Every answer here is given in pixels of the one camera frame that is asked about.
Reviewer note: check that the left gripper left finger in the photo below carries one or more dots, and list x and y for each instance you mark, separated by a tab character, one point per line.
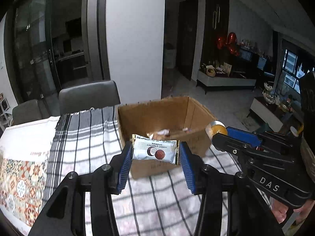
64	212

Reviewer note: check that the patterned table runner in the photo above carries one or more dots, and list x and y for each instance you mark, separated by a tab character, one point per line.
22	189

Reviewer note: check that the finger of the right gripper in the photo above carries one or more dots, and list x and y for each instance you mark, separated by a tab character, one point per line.
228	144
244	136

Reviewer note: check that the red foil balloons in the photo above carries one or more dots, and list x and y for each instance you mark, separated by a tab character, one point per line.
230	42

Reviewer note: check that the grey chair near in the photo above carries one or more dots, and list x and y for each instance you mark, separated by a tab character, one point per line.
86	96

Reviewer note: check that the brown cardboard box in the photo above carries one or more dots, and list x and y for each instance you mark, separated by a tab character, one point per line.
179	118

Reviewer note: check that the glass sliding door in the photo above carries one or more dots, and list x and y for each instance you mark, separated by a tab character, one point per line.
50	45

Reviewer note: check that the grey chair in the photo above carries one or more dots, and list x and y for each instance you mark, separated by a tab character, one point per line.
26	112
86	96

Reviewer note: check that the white table mat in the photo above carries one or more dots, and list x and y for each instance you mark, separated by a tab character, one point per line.
28	142

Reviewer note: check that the grey chair far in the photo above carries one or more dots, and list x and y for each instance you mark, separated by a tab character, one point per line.
26	112

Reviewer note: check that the white tv bench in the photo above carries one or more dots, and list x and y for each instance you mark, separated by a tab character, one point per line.
216	83

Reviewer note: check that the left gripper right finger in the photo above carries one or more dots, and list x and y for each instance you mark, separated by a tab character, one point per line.
247	213

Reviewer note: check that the white shoe rack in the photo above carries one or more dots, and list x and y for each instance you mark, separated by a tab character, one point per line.
6	117

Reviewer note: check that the white coconut candy packet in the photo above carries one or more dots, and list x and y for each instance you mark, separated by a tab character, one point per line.
160	150

